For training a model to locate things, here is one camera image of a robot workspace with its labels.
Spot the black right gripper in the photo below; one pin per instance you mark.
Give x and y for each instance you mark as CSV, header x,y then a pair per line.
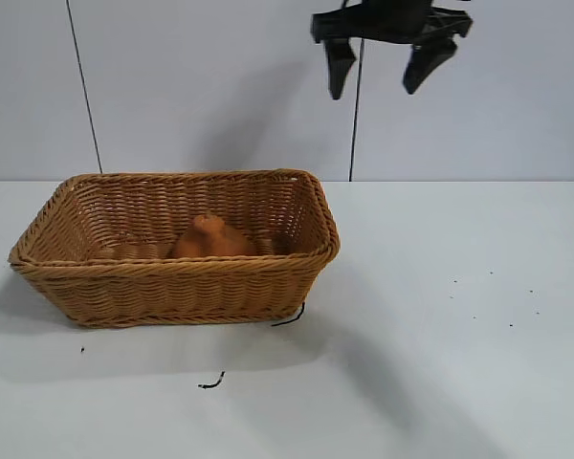
x,y
387,19

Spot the knobbly orange fruit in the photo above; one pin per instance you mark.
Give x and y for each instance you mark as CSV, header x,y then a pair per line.
x,y
215,244

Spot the brown woven wicker basket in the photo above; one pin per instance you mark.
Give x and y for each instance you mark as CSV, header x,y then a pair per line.
x,y
182,287

